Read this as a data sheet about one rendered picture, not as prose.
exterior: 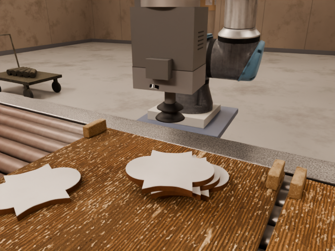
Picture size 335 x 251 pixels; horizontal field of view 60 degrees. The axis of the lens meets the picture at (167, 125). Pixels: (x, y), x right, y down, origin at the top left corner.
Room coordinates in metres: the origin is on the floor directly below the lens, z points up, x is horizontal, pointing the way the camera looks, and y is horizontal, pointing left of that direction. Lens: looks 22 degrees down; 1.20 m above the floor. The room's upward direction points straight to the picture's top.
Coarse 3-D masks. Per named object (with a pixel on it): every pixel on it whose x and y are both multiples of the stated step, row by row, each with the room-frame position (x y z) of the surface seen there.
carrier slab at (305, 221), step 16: (288, 192) 0.38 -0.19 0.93; (304, 192) 0.37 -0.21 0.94; (320, 192) 0.37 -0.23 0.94; (288, 208) 0.34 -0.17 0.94; (304, 208) 0.34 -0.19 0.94; (320, 208) 0.34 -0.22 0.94; (288, 224) 0.30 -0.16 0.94; (304, 224) 0.30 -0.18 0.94; (320, 224) 0.30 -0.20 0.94; (272, 240) 0.28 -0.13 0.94; (288, 240) 0.28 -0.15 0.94; (304, 240) 0.28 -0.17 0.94; (320, 240) 0.28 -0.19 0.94
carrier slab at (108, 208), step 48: (96, 144) 0.54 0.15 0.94; (144, 144) 0.54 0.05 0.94; (96, 192) 0.37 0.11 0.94; (240, 192) 0.37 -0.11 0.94; (0, 240) 0.28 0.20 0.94; (48, 240) 0.28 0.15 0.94; (96, 240) 0.28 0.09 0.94; (144, 240) 0.28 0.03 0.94; (192, 240) 0.28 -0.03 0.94; (240, 240) 0.28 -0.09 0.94
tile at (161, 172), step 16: (144, 160) 0.42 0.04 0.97; (160, 160) 0.42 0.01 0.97; (176, 160) 0.42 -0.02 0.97; (192, 160) 0.42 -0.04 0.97; (128, 176) 0.38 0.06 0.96; (144, 176) 0.37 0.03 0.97; (160, 176) 0.37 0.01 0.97; (176, 176) 0.37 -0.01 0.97; (192, 176) 0.37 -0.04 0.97; (208, 176) 0.37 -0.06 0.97; (144, 192) 0.34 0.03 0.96
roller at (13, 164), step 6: (0, 156) 0.52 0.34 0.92; (6, 156) 0.52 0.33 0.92; (0, 162) 0.50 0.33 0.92; (6, 162) 0.50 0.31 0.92; (12, 162) 0.50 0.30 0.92; (18, 162) 0.50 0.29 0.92; (24, 162) 0.50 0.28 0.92; (0, 168) 0.49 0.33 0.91; (6, 168) 0.49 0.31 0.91; (12, 168) 0.48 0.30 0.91; (18, 168) 0.48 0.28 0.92; (6, 174) 0.48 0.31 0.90
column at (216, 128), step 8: (224, 112) 0.93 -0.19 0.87; (232, 112) 0.93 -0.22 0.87; (136, 120) 0.85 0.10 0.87; (144, 120) 0.85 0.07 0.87; (152, 120) 0.85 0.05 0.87; (216, 120) 0.85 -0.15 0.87; (224, 120) 0.85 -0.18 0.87; (232, 120) 0.89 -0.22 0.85; (176, 128) 0.78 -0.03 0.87; (184, 128) 0.78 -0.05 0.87; (192, 128) 0.78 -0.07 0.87; (200, 128) 0.78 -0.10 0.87; (208, 128) 0.78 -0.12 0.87; (216, 128) 0.78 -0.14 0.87; (224, 128) 0.80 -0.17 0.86; (216, 136) 0.73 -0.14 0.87
